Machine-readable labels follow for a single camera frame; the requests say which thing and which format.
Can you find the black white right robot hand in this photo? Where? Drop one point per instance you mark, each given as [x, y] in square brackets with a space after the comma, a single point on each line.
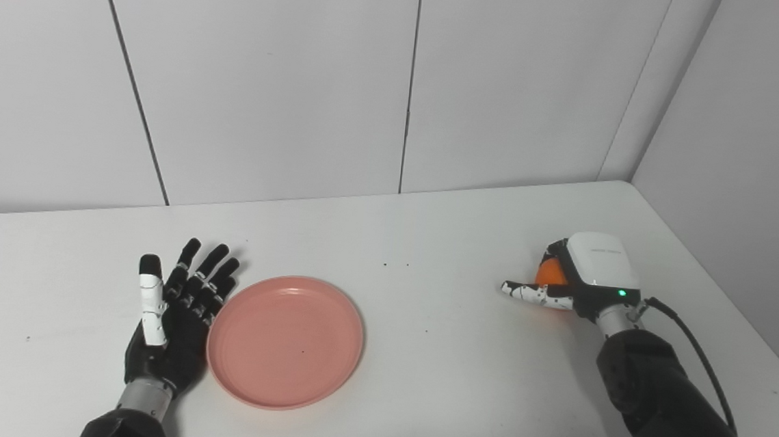
[602, 264]

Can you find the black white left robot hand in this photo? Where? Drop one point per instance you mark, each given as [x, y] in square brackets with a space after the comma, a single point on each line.
[171, 347]

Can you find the orange fruit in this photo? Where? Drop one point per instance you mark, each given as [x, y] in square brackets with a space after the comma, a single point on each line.
[551, 274]

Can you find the pink round plate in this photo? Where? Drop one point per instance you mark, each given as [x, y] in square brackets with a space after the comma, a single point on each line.
[285, 341]

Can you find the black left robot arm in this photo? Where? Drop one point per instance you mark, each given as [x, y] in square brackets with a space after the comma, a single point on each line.
[128, 426]

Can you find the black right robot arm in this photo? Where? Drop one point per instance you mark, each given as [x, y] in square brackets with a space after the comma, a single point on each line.
[664, 402]

